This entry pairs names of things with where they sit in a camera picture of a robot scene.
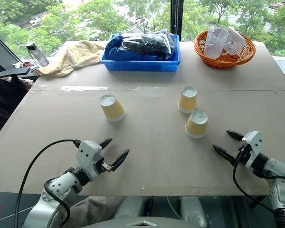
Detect white tape strip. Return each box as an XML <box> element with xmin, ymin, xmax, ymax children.
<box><xmin>60</xmin><ymin>85</ymin><xmax>109</xmax><ymax>91</ymax></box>

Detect clear water bottle black lid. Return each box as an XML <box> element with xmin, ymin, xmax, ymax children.
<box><xmin>25</xmin><ymin>41</ymin><xmax>50</xmax><ymax>68</ymax></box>

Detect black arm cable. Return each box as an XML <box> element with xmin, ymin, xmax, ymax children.
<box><xmin>232</xmin><ymin>144</ymin><xmax>285</xmax><ymax>213</ymax></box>
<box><xmin>15</xmin><ymin>139</ymin><xmax>82</xmax><ymax>228</ymax></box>

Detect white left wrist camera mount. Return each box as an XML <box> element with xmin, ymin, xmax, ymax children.
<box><xmin>76</xmin><ymin>140</ymin><xmax>103</xmax><ymax>179</ymax></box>

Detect orange woven basket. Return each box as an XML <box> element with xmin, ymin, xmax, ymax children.
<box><xmin>193</xmin><ymin>29</ymin><xmax>257</xmax><ymax>70</ymax></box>

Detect dark chair seat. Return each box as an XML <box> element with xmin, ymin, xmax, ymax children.
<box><xmin>0</xmin><ymin>75</ymin><xmax>35</xmax><ymax>146</ymax></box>

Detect white rounded robot leg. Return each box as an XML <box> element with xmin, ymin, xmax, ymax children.
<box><xmin>114</xmin><ymin>197</ymin><xmax>146</xmax><ymax>219</ymax></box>
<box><xmin>180</xmin><ymin>197</ymin><xmax>209</xmax><ymax>228</ymax></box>

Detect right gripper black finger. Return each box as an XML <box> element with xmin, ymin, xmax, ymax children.
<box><xmin>226</xmin><ymin>130</ymin><xmax>245</xmax><ymax>143</ymax></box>
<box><xmin>211</xmin><ymin>144</ymin><xmax>239</xmax><ymax>165</ymax></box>

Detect yellow paper cup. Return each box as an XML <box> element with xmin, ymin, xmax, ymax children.
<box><xmin>99</xmin><ymin>94</ymin><xmax>127</xmax><ymax>123</ymax></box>
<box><xmin>184</xmin><ymin>110</ymin><xmax>209</xmax><ymax>140</ymax></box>
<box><xmin>177</xmin><ymin>86</ymin><xmax>198</xmax><ymax>114</ymax></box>

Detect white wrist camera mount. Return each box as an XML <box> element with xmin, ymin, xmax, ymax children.
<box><xmin>76</xmin><ymin>140</ymin><xmax>103</xmax><ymax>179</ymax></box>
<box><xmin>241</xmin><ymin>131</ymin><xmax>265</xmax><ymax>170</ymax></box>

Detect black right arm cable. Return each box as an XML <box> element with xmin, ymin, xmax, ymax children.
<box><xmin>232</xmin><ymin>144</ymin><xmax>285</xmax><ymax>213</ymax></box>

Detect blue plastic bin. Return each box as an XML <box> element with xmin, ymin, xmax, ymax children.
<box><xmin>99</xmin><ymin>33</ymin><xmax>181</xmax><ymax>73</ymax></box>

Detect clear bag of black items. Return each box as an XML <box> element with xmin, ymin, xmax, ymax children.
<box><xmin>121</xmin><ymin>29</ymin><xmax>173</xmax><ymax>58</ymax></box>

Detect grey-brown fabric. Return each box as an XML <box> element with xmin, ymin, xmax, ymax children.
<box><xmin>68</xmin><ymin>197</ymin><xmax>124</xmax><ymax>228</ymax></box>

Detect grey robot torso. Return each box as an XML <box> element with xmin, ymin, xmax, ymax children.
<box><xmin>81</xmin><ymin>215</ymin><xmax>205</xmax><ymax>228</ymax></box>

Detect blue folded cloth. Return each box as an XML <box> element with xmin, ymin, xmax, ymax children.
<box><xmin>105</xmin><ymin>33</ymin><xmax>143</xmax><ymax>60</ymax></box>

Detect pale yellow towel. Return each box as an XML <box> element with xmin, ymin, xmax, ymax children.
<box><xmin>34</xmin><ymin>40</ymin><xmax>105</xmax><ymax>77</ymax></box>

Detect thin white cable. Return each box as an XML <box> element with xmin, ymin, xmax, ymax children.
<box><xmin>166</xmin><ymin>197</ymin><xmax>182</xmax><ymax>220</ymax></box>

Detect dark window frame post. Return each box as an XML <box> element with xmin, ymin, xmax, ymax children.
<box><xmin>170</xmin><ymin>0</ymin><xmax>183</xmax><ymax>37</ymax></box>

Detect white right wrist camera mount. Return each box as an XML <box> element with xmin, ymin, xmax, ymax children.
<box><xmin>241</xmin><ymin>131</ymin><xmax>265</xmax><ymax>170</ymax></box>

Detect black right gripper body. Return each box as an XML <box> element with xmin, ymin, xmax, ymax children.
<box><xmin>237</xmin><ymin>141</ymin><xmax>252</xmax><ymax>165</ymax></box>

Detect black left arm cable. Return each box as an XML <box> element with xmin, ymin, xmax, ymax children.
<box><xmin>15</xmin><ymin>139</ymin><xmax>82</xmax><ymax>228</ymax></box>

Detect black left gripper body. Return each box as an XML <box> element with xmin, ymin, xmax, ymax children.
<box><xmin>94</xmin><ymin>155</ymin><xmax>113</xmax><ymax>176</ymax></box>

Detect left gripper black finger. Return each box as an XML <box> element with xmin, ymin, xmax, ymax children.
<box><xmin>98</xmin><ymin>138</ymin><xmax>113</xmax><ymax>150</ymax></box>
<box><xmin>110</xmin><ymin>149</ymin><xmax>130</xmax><ymax>172</ymax></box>

